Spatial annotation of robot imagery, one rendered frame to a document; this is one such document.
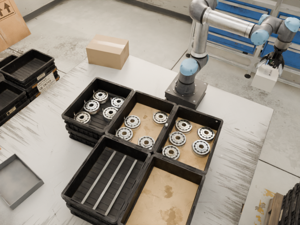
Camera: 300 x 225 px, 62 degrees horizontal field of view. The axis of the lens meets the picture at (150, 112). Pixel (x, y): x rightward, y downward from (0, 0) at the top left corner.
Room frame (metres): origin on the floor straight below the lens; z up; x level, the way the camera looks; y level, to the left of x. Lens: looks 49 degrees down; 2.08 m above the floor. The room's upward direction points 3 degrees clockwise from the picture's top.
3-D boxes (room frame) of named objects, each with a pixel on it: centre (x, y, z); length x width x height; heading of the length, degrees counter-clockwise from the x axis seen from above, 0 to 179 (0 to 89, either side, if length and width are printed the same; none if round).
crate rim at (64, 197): (0.59, 0.19, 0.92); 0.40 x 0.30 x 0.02; 158
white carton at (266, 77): (1.24, -0.71, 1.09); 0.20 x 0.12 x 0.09; 153
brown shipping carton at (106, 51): (1.82, 0.39, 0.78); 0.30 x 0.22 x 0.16; 77
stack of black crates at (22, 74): (1.83, 1.16, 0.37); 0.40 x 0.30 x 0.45; 153
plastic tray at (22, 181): (0.63, 0.75, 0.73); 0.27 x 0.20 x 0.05; 53
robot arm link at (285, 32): (1.22, -0.70, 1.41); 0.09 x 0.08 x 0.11; 56
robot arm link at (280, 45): (1.22, -0.70, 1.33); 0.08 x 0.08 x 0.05
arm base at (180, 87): (1.38, -0.25, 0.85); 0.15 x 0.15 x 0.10
